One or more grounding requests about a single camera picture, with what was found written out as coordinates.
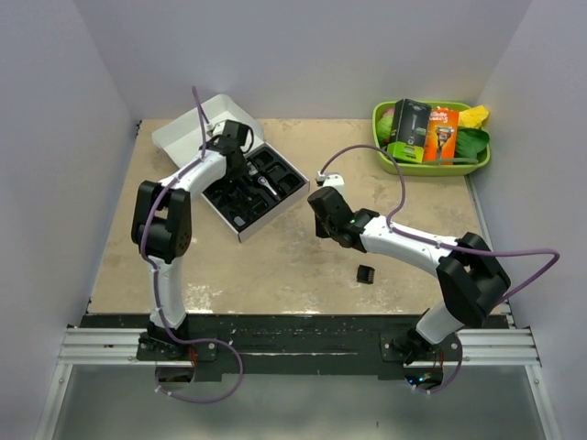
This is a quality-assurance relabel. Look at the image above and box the silver black hair clipper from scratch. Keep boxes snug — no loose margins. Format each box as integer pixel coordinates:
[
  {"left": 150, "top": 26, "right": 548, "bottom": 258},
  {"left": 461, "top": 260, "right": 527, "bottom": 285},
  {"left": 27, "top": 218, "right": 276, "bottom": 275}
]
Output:
[{"left": 249, "top": 168, "right": 280, "bottom": 201}]

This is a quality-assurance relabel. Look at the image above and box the white clipper kit box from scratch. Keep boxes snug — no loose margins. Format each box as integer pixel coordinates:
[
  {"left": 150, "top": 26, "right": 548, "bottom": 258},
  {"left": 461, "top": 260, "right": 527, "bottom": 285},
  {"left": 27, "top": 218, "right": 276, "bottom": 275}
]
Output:
[{"left": 151, "top": 94, "right": 309, "bottom": 242}]

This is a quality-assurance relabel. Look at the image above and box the black comb attachment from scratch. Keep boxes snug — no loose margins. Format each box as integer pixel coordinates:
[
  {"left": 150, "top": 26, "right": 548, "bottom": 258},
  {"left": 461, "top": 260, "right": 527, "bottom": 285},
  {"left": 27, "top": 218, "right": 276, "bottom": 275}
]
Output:
[{"left": 356, "top": 265, "right": 375, "bottom": 284}]

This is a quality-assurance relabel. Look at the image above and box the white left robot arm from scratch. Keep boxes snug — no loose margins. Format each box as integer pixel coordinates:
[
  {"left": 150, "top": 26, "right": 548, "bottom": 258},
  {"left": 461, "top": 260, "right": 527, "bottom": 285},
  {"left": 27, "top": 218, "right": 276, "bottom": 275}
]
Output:
[{"left": 131, "top": 120, "right": 254, "bottom": 359}]

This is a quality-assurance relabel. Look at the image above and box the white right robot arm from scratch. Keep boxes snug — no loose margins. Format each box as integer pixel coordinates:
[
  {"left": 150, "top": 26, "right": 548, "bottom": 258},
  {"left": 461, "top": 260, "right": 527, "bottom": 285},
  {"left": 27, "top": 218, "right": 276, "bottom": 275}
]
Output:
[{"left": 307, "top": 186, "right": 511, "bottom": 360}]

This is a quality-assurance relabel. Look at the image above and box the black razor box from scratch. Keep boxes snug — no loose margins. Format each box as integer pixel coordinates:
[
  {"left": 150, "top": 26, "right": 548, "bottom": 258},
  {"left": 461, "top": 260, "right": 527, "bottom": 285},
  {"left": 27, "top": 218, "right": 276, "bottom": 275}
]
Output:
[{"left": 386, "top": 98, "right": 432, "bottom": 163}]

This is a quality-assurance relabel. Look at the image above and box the orange razor package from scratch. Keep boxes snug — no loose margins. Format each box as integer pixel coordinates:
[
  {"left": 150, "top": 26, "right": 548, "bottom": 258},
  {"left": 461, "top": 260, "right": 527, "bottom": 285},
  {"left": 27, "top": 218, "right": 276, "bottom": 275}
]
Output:
[{"left": 423, "top": 107, "right": 460, "bottom": 163}]

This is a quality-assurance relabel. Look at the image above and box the green leaf item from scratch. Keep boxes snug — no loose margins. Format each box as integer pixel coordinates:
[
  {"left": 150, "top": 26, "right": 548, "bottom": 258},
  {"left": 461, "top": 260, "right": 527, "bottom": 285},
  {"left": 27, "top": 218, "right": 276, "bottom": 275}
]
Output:
[{"left": 455, "top": 127, "right": 490, "bottom": 159}]

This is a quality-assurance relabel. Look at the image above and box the yellow cloth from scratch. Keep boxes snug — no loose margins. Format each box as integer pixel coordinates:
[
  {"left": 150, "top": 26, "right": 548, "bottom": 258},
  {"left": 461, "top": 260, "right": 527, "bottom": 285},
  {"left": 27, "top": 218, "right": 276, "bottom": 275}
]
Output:
[{"left": 459, "top": 105, "right": 490, "bottom": 129}]

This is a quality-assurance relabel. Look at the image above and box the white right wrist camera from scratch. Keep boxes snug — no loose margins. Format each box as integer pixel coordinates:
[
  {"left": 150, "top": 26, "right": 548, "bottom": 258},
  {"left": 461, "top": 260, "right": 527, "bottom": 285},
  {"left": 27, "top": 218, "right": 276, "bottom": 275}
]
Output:
[{"left": 316, "top": 171, "right": 346, "bottom": 196}]

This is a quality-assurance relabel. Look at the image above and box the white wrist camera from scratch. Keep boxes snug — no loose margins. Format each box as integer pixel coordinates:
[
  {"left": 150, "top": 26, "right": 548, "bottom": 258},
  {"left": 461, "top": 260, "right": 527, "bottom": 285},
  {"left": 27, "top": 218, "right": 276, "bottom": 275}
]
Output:
[
  {"left": 206, "top": 121, "right": 226, "bottom": 138},
  {"left": 316, "top": 171, "right": 346, "bottom": 196}
]

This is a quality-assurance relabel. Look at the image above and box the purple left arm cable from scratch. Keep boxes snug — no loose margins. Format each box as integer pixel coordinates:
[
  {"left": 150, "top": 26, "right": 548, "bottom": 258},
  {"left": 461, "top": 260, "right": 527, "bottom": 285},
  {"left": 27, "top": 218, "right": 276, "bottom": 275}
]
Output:
[{"left": 138, "top": 85, "right": 216, "bottom": 345}]

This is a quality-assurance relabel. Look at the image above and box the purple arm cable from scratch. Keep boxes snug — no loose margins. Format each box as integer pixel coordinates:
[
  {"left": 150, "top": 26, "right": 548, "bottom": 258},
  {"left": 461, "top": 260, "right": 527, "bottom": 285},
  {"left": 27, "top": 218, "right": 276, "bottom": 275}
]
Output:
[
  {"left": 318, "top": 144, "right": 561, "bottom": 306},
  {"left": 138, "top": 85, "right": 216, "bottom": 345}
]

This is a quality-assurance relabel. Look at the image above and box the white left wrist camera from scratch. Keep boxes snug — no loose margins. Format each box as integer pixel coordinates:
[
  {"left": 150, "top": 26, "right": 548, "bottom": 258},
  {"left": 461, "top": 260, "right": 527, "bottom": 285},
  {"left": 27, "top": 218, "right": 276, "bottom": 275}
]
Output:
[{"left": 206, "top": 121, "right": 226, "bottom": 138}]

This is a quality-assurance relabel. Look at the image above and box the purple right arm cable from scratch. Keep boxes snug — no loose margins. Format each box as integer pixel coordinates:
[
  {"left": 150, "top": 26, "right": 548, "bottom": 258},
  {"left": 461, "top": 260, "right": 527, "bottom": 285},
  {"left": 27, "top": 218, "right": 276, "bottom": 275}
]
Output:
[{"left": 318, "top": 144, "right": 561, "bottom": 306}]

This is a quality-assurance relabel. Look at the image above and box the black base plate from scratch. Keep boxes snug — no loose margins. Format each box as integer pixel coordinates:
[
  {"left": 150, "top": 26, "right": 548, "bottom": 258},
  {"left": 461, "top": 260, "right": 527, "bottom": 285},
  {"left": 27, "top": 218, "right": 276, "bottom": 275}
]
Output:
[{"left": 80, "top": 311, "right": 510, "bottom": 382}]

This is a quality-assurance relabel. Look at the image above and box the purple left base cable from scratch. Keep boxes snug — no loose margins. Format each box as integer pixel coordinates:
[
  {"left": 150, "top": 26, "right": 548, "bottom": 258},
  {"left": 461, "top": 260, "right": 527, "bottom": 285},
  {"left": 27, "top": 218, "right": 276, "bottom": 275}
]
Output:
[{"left": 154, "top": 338, "right": 247, "bottom": 404}]

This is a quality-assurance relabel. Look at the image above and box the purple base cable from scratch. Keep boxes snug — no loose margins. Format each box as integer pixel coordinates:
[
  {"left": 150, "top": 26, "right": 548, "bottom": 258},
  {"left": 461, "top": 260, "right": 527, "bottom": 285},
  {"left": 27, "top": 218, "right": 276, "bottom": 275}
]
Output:
[
  {"left": 154, "top": 338, "right": 247, "bottom": 404},
  {"left": 410, "top": 334, "right": 464, "bottom": 395}
]

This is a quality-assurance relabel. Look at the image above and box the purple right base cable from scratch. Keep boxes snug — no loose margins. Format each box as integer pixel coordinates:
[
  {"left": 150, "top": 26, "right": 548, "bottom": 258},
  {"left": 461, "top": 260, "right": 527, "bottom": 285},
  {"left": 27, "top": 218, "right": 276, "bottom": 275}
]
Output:
[{"left": 410, "top": 334, "right": 464, "bottom": 395}]

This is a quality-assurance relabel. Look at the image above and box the aluminium rail frame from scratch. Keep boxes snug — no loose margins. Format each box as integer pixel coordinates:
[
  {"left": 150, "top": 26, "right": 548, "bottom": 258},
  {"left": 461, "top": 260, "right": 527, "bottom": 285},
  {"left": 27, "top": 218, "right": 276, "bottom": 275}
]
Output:
[{"left": 58, "top": 328, "right": 541, "bottom": 367}]

